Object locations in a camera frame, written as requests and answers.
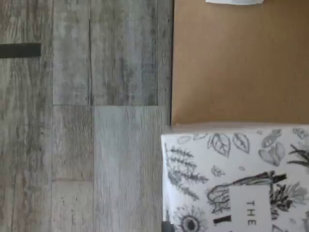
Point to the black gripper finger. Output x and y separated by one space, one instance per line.
167 227

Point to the white box yellow strip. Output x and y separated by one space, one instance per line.
229 169

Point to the black flat strip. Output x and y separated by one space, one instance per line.
19 50

